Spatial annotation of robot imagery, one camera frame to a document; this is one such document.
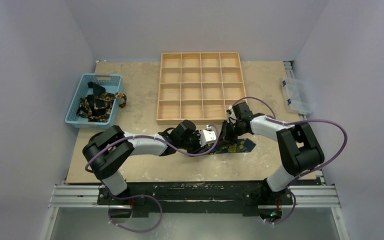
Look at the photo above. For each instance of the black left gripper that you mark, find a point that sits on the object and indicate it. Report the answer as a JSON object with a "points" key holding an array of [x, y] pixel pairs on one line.
{"points": [[198, 148]]}

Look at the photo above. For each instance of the blue plastic basket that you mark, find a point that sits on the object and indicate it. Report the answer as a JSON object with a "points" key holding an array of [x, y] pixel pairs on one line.
{"points": [[112, 83]]}

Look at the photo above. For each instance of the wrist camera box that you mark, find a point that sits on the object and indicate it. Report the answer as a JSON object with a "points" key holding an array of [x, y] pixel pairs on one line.
{"points": [[230, 112], [207, 136]]}

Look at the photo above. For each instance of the wooden compartment tray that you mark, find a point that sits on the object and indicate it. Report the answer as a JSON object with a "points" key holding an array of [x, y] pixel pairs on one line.
{"points": [[198, 86]]}

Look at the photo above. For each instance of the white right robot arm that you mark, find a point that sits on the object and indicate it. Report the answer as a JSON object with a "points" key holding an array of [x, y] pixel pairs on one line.
{"points": [[298, 146]]}

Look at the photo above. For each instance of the leopard print tie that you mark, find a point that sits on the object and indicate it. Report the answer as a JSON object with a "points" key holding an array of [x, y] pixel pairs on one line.
{"points": [[101, 115]]}

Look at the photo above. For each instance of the clear plastic box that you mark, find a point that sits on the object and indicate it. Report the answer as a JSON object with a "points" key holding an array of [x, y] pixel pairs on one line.
{"points": [[295, 96]]}

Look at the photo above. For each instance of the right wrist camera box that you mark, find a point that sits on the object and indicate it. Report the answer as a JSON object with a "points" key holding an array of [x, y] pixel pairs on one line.
{"points": [[230, 112]]}

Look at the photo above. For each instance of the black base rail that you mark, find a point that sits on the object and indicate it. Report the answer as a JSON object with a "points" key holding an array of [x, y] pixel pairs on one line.
{"points": [[250, 198]]}

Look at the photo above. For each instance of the blue floral tie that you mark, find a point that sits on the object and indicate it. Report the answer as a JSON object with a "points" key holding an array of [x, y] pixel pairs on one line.
{"points": [[242, 145]]}

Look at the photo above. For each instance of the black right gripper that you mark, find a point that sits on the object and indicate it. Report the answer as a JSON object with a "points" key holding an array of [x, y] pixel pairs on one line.
{"points": [[230, 133]]}

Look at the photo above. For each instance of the black tie in basket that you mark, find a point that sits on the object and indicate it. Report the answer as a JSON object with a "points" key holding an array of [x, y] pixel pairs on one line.
{"points": [[95, 100]]}

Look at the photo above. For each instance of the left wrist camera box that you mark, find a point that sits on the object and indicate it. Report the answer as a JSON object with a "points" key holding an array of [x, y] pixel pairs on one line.
{"points": [[207, 136]]}

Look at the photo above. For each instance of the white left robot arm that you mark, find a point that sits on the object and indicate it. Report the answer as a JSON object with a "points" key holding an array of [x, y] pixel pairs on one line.
{"points": [[106, 151]]}

